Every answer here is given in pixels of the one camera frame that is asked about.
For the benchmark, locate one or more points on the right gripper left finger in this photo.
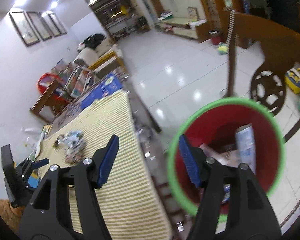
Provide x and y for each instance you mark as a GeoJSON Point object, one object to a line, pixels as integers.
{"type": "Point", "coordinates": [48, 214]}

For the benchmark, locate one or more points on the yellow toy potty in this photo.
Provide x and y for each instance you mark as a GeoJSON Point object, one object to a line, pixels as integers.
{"type": "Point", "coordinates": [292, 79]}

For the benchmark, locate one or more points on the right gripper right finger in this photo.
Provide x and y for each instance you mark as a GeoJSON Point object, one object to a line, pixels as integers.
{"type": "Point", "coordinates": [250, 215]}

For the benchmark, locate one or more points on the wooden chair near wall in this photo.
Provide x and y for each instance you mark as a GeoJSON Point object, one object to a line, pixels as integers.
{"type": "Point", "coordinates": [55, 97]}

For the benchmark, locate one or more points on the small red floor bin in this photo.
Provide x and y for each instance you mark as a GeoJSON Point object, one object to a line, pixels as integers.
{"type": "Point", "coordinates": [216, 37]}

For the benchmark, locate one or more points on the red bag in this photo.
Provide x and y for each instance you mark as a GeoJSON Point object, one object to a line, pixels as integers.
{"type": "Point", "coordinates": [46, 80]}

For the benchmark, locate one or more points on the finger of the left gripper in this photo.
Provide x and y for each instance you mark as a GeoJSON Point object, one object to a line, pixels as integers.
{"type": "Point", "coordinates": [38, 163]}

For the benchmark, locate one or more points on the green plush toy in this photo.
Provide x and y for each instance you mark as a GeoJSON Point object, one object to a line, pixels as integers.
{"type": "Point", "coordinates": [223, 48]}

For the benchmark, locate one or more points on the toothpaste box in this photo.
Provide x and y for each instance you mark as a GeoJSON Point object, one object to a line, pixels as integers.
{"type": "Point", "coordinates": [246, 146]}

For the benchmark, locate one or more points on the dark wooden carved chair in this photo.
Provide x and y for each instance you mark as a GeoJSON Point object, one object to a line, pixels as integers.
{"type": "Point", "coordinates": [281, 48]}

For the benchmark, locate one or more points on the framed picture on wall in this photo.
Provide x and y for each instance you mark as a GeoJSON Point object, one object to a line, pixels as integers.
{"type": "Point", "coordinates": [23, 28]}

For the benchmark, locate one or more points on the blue snack bag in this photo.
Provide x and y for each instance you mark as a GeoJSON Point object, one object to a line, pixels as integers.
{"type": "Point", "coordinates": [72, 144]}

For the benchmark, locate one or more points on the red bin green rim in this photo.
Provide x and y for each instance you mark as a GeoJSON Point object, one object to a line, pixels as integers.
{"type": "Point", "coordinates": [213, 128]}

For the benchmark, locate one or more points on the low tv cabinet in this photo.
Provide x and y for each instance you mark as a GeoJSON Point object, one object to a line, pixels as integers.
{"type": "Point", "coordinates": [185, 27]}

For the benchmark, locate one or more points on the blue printed board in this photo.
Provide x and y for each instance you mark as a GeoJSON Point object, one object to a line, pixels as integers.
{"type": "Point", "coordinates": [108, 86]}

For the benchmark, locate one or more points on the magazine rack with books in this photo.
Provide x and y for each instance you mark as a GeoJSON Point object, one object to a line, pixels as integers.
{"type": "Point", "coordinates": [75, 78]}

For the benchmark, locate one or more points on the wooden sofa with cushions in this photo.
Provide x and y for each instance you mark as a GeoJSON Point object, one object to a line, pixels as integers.
{"type": "Point", "coordinates": [106, 57]}

